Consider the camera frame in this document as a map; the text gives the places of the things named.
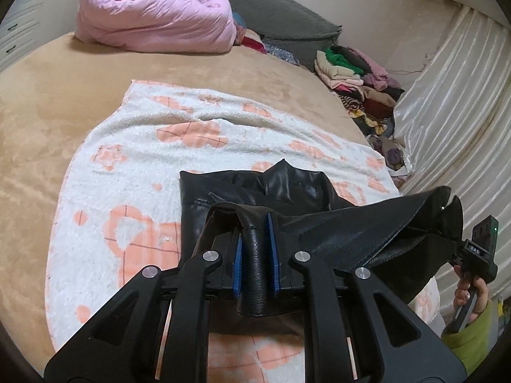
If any black leather jacket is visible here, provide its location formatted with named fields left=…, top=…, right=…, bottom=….
left=179, top=159, right=464, bottom=320

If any teal cloth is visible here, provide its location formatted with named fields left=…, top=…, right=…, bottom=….
left=232, top=12, right=247, bottom=45

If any white wardrobe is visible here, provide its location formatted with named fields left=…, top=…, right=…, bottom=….
left=0, top=0, right=45, bottom=73

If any grey headboard cushion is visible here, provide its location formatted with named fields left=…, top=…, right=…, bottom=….
left=138, top=0, right=344, bottom=73

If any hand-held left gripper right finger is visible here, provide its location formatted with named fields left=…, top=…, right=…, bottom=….
left=265, top=212, right=468, bottom=383

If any red cloth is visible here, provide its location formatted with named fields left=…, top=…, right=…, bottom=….
left=240, top=35, right=268, bottom=55

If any person's right hand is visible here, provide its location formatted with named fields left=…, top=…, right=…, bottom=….
left=454, top=275, right=491, bottom=325

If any white orange printed blanket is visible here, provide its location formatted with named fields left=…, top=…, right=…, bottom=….
left=44, top=80, right=440, bottom=383

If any blue patterned cloth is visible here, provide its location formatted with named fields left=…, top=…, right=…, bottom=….
left=263, top=44, right=301, bottom=67

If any pink quilt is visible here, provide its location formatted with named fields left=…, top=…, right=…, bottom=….
left=76, top=0, right=239, bottom=55

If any pile of mixed clothes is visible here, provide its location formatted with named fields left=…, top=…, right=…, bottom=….
left=313, top=46, right=413, bottom=177

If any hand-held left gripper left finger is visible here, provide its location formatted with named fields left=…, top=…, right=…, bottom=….
left=44, top=223, right=245, bottom=383

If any white satin curtain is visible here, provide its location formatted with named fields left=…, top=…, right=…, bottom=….
left=393, top=6, right=511, bottom=300

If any beige bed sheet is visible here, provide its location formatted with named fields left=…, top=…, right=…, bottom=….
left=0, top=32, right=372, bottom=368

